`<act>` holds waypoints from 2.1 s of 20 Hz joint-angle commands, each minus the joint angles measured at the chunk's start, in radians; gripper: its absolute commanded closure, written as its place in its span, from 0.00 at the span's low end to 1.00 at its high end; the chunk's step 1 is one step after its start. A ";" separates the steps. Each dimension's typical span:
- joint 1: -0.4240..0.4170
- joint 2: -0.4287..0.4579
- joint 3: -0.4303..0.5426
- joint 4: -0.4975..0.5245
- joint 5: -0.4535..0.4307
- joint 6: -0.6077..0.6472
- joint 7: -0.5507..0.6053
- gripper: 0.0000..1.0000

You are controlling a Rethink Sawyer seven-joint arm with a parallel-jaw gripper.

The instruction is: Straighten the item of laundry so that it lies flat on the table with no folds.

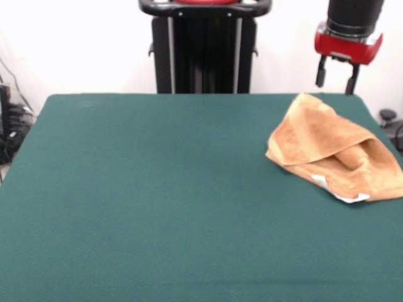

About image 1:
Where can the dark green table cloth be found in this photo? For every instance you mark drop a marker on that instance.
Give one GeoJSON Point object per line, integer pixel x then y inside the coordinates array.
{"type": "Point", "coordinates": [94, 220]}

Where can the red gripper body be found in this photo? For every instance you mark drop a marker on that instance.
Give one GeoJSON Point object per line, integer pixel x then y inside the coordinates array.
{"type": "Point", "coordinates": [346, 48]}

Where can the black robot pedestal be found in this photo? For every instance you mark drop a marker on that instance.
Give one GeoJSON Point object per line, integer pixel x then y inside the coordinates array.
{"type": "Point", "coordinates": [204, 47]}

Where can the orange terry towel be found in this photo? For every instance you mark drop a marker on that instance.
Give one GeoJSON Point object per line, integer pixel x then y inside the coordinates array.
{"type": "Point", "coordinates": [315, 141]}

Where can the black office chair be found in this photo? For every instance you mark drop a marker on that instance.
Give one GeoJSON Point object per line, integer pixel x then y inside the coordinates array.
{"type": "Point", "coordinates": [390, 119]}

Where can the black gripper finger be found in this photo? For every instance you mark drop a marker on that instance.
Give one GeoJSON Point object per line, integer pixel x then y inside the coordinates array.
{"type": "Point", "coordinates": [352, 80]}
{"type": "Point", "coordinates": [321, 74]}

